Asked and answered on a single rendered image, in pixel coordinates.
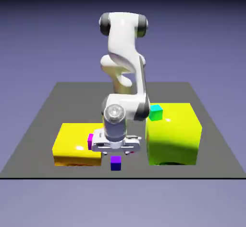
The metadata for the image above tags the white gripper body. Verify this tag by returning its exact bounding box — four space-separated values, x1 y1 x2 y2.
91 128 142 154

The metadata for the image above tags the small magenta cube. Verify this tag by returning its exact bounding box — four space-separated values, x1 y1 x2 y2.
87 133 94 151

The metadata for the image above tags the small blue cube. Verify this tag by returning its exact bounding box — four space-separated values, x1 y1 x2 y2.
110 155 122 171

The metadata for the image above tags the small teal cube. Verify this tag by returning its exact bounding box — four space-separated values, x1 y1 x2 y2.
148 104 163 122

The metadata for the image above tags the large lime yellow box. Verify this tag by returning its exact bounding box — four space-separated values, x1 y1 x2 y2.
145 102 203 166

